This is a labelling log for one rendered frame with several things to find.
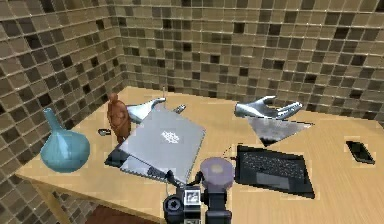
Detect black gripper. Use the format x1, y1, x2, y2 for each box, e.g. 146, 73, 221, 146
162, 194, 185, 222

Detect pale violet round object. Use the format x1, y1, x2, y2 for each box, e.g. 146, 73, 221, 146
200, 156, 235, 193

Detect grey laptop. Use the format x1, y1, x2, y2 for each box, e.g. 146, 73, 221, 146
103, 107, 207, 186

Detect small grey remote control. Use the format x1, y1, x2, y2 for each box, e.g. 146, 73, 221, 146
172, 103, 187, 115

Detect silver hand sculpture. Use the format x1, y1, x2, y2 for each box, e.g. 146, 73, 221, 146
233, 95, 315, 148
126, 97, 167, 125

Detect black laptop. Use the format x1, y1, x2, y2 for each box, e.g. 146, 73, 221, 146
233, 143, 316, 200

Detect brown figure statue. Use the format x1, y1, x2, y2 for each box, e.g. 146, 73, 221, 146
106, 92, 132, 144

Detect blue round vase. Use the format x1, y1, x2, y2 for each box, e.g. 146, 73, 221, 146
39, 107, 91, 174

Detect light wooden table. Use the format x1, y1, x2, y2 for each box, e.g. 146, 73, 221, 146
14, 85, 384, 224

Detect black mobile phone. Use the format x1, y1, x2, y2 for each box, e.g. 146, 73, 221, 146
345, 140, 377, 165

